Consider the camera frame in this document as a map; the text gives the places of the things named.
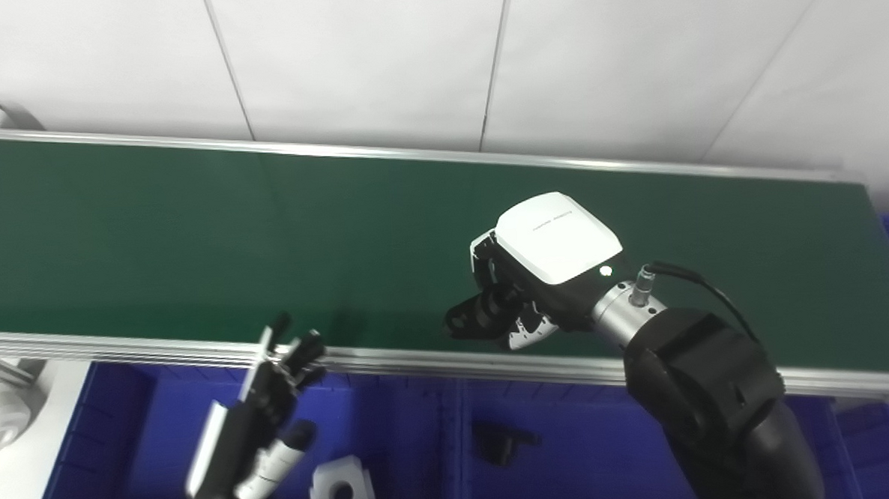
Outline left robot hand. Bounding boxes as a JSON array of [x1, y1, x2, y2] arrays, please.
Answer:
[[178, 309, 334, 499]]

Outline blue plastic bin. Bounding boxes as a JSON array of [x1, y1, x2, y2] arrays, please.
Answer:
[[825, 211, 889, 499], [22, 345, 461, 499], [454, 363, 850, 499]]

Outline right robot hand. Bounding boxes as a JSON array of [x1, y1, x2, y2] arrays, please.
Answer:
[[468, 189, 637, 352]]

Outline black bracket part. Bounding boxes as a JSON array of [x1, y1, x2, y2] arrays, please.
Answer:
[[471, 418, 543, 471]]

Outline black flanged bearing part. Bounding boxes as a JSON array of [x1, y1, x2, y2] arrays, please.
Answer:
[[444, 287, 528, 345]]

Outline white cube part with hole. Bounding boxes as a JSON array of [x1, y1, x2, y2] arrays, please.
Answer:
[[309, 453, 376, 499]]

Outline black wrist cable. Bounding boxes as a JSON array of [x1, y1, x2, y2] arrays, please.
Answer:
[[633, 257, 762, 347]]

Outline green conveyor belt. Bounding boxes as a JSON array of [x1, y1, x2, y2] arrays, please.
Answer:
[[0, 95, 889, 417], [0, 65, 889, 447]]

